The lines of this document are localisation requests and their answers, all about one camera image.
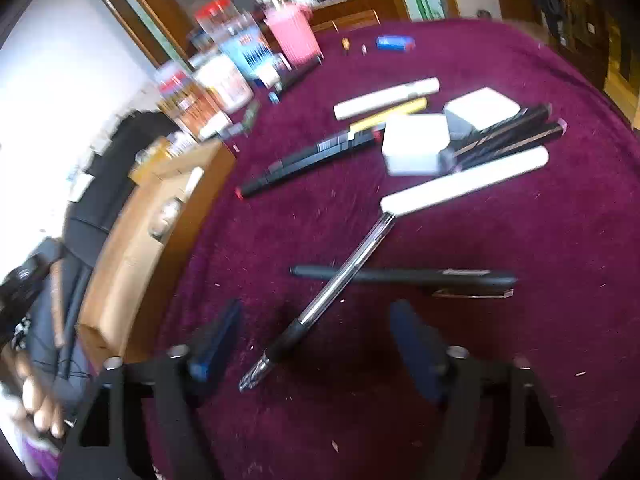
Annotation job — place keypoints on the red lid clear jar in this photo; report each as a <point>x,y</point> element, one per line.
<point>220,17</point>

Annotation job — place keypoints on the slim white tube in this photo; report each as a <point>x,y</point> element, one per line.
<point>385,97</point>

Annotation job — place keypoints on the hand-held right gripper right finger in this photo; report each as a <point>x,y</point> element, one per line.
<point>415,345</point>

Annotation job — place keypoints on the cardboard box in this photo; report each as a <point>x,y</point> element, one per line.
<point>135,260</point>

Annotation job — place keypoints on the wooden counter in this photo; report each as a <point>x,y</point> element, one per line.
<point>360,2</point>

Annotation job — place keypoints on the black marker red end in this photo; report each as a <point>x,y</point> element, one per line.
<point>280,177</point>

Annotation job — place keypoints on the yellow pen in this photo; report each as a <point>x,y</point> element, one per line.
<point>395,111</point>

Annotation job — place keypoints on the yellow packet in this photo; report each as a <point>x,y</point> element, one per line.
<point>150,157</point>

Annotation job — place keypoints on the wooden staircase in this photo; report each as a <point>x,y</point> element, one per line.
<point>590,35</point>

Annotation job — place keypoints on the black office chair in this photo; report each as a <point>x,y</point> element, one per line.
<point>105,195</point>

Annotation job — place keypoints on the white cube box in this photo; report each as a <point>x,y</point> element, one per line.
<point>482,107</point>
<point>412,142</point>

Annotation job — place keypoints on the long white box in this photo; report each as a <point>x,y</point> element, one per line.
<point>465,180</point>

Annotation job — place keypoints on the wooden slatted chair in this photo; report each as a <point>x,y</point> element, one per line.
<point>350,20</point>

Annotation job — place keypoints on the black pen with clip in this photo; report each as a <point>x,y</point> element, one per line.
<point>400,276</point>

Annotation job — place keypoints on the white printed packet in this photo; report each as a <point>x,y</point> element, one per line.
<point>225,82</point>

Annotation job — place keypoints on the pink ribbed container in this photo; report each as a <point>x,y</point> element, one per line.
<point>294,35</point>

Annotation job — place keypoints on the clear jar orange contents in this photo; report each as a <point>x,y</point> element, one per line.
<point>192,105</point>

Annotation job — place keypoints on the wood framed glass partition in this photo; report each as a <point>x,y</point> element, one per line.
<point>165,25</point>

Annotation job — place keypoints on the black pink-capped pencil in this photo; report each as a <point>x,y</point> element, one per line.
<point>510,142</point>
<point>505,122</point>

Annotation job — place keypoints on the blue eraser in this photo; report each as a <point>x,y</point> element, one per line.
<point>392,43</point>

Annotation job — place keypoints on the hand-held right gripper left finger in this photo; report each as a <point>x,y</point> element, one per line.
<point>220,335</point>

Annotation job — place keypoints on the person's left hand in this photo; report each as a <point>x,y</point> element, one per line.
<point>35,400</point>

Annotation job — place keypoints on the clear ballpoint pen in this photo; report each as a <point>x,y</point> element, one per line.
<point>325,295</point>

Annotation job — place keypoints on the blue printed box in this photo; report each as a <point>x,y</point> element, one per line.
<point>250,55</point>

